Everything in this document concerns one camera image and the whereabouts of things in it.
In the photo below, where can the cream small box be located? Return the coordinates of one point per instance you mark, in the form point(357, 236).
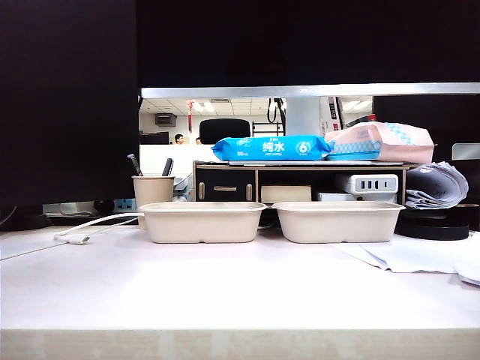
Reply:
point(287, 193)

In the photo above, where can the beige paper cup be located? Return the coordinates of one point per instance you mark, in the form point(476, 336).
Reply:
point(153, 189)

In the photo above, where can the handwritten white paper sheet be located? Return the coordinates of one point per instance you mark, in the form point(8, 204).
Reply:
point(405, 257)

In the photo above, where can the beige pulp paper box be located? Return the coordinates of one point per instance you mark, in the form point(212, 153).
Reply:
point(202, 223)
point(337, 223)

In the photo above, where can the white box red print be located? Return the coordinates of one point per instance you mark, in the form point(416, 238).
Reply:
point(332, 116)

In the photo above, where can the plain white paper sheet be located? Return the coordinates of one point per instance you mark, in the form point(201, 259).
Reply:
point(468, 264)

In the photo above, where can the rolled handwritten paper stack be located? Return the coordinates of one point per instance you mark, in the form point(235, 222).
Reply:
point(438, 187)

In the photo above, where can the seated person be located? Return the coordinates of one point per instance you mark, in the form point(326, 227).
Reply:
point(198, 141)
point(179, 138)

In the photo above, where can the black wooden desk shelf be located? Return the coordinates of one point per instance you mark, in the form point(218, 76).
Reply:
point(225, 183)

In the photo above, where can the white office partition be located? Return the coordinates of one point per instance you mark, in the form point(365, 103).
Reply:
point(187, 153)

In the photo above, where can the grey closed laptop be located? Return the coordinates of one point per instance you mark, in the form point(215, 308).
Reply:
point(337, 162)

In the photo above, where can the black round disc base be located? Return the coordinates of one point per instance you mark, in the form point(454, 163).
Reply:
point(431, 228)

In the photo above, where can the silver monitor stand plate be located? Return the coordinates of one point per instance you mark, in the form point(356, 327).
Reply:
point(467, 150)

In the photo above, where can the pink tissue pack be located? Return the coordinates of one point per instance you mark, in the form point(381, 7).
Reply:
point(393, 144)

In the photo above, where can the blue wet wipes pack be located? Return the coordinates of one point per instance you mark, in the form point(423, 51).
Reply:
point(270, 148)

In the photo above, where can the red hanging decoration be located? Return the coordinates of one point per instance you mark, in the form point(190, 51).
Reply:
point(190, 112)

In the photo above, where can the white USB hub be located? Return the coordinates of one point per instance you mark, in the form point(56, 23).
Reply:
point(371, 183)

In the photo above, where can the black round knob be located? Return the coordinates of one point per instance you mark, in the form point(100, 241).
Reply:
point(103, 205)

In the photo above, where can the metal tool in cup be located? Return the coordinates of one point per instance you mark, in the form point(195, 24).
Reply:
point(135, 163)

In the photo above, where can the blue white power socket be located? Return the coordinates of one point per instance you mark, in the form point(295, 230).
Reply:
point(124, 205)

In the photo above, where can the white flat box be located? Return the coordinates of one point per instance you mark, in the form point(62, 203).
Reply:
point(337, 197)

